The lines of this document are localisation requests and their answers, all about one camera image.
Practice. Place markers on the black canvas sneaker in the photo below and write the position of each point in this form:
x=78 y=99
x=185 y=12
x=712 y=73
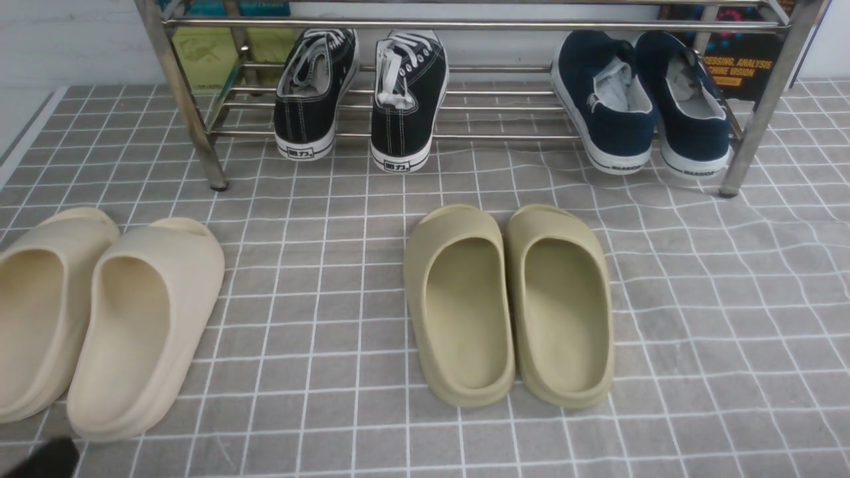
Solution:
x=318 y=72
x=411 y=81

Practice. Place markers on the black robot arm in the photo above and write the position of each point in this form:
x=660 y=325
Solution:
x=58 y=457

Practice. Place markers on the stainless steel shoe rack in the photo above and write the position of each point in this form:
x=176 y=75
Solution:
x=161 y=24

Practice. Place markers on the olive green left slipper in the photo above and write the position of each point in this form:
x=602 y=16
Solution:
x=454 y=272

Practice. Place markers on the olive green slipper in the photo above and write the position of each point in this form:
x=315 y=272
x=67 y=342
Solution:
x=561 y=305
x=454 y=272

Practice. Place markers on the olive green right slipper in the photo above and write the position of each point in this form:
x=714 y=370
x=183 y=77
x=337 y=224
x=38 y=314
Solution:
x=561 y=305

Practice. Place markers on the navy blue left sneaker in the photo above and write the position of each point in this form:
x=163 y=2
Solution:
x=596 y=79

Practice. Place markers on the navy blue sneaker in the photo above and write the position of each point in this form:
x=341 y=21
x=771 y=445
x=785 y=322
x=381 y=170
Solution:
x=596 y=79
x=694 y=127

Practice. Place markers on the beige right slipper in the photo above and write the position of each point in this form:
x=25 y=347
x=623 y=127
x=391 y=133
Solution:
x=153 y=293

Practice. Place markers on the beige slipper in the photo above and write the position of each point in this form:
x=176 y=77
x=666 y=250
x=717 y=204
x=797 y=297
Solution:
x=153 y=293
x=46 y=287

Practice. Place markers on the yellow green book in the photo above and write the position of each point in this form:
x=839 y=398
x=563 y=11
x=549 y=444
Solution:
x=209 y=54

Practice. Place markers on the navy blue right sneaker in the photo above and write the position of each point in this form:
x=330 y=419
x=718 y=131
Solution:
x=694 y=127

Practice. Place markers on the grey checked floor cloth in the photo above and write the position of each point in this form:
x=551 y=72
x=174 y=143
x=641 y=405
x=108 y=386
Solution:
x=730 y=315

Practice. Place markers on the black book orange text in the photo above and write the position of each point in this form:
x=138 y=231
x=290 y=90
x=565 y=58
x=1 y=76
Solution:
x=740 y=63

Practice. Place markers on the beige left slipper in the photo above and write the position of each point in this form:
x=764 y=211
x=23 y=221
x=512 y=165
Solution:
x=46 y=287

